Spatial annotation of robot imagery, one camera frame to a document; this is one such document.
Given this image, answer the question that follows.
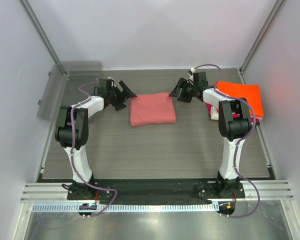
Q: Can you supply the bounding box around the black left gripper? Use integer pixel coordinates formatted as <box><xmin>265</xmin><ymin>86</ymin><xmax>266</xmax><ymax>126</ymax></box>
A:
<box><xmin>108</xmin><ymin>81</ymin><xmax>137</xmax><ymax>111</ymax></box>

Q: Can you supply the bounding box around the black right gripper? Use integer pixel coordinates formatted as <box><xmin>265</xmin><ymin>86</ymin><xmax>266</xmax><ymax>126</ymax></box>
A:
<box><xmin>169</xmin><ymin>78</ymin><xmax>198</xmax><ymax>104</ymax></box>

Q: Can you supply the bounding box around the salmon pink t shirt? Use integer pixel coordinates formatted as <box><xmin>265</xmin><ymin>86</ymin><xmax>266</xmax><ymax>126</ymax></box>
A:
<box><xmin>130</xmin><ymin>92</ymin><xmax>177</xmax><ymax>127</ymax></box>

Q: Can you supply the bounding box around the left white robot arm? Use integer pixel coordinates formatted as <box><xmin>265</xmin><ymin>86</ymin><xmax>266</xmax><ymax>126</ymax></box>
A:
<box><xmin>54</xmin><ymin>77</ymin><xmax>137</xmax><ymax>200</ymax></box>

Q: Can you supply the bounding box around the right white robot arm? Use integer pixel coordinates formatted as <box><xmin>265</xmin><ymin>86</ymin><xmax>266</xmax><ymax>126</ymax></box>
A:
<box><xmin>169</xmin><ymin>72</ymin><xmax>254</xmax><ymax>198</ymax></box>

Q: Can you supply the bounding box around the magenta folded t shirt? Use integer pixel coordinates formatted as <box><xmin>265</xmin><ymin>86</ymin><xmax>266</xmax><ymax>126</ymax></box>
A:
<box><xmin>205</xmin><ymin>102</ymin><xmax>261</xmax><ymax>124</ymax></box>

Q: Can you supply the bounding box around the white folded t shirt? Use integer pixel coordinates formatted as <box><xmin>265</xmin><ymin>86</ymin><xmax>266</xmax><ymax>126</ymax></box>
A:
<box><xmin>210</xmin><ymin>106</ymin><xmax>219</xmax><ymax>121</ymax></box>

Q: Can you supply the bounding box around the clear grey plastic bin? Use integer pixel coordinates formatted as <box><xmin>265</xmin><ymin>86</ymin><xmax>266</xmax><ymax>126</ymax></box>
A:
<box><xmin>37</xmin><ymin>61</ymin><xmax>103</xmax><ymax>122</ymax></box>

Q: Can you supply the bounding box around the orange folded t shirt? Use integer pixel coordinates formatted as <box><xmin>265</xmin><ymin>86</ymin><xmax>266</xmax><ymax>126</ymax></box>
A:
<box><xmin>217</xmin><ymin>81</ymin><xmax>264</xmax><ymax>120</ymax></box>

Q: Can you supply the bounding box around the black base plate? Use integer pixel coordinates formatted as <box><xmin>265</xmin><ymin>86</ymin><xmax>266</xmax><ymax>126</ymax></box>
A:
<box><xmin>61</xmin><ymin>178</ymin><xmax>246</xmax><ymax>205</ymax></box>

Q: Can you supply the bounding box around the slotted white cable duct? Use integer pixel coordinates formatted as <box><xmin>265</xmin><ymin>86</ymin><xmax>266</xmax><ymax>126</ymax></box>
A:
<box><xmin>32</xmin><ymin>202</ymin><xmax>219</xmax><ymax>214</ymax></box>

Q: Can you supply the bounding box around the aluminium frame rail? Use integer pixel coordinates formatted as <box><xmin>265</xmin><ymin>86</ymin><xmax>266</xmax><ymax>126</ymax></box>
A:
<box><xmin>20</xmin><ymin>180</ymin><xmax>294</xmax><ymax>203</ymax></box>

